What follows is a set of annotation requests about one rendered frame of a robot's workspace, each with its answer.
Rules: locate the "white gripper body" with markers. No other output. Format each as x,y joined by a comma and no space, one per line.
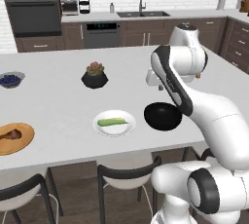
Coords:
152,78

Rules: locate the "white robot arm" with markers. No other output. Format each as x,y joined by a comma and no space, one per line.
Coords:
223,127

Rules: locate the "black bowl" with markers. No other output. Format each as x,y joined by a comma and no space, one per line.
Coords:
162,117

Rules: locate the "green corn cob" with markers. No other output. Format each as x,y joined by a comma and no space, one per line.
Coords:
112,122

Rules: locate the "grey bowl of blueberries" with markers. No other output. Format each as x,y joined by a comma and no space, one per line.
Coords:
10,80

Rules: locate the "brown chicken drumstick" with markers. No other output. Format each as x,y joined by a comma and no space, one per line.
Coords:
12,134

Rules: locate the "brown base cupboards under sink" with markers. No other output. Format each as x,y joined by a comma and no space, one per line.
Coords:
146,34

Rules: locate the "succulent in black pot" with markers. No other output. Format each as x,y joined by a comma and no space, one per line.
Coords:
94,78

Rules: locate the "dark sink basin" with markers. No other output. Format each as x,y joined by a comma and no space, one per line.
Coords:
142,14

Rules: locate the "white plate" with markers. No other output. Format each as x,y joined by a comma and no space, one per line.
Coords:
114,131

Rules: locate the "steel dishwasher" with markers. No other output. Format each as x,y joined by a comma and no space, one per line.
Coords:
101,35

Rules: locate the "dark sink tap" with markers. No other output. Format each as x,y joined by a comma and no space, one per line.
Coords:
141,3

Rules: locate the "grey soap dispenser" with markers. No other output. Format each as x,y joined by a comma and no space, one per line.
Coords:
112,8

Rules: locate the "brown base cupboards with drawers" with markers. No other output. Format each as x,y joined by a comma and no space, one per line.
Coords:
238,44

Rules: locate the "white paper towel roll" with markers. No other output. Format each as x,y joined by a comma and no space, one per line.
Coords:
221,2

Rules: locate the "brown base cupboards beside oven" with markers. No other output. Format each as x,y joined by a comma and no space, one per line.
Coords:
48,41

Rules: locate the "steel toaster oven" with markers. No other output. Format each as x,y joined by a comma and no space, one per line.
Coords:
69,4

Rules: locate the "wooden knife block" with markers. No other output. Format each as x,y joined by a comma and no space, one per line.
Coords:
244,5

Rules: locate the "wooden round plate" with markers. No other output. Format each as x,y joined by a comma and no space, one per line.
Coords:
19,140

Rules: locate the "white chair with black frame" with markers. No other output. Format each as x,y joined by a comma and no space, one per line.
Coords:
22,192
129,176

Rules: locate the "steel wall oven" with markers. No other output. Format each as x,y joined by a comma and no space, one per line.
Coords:
32,10

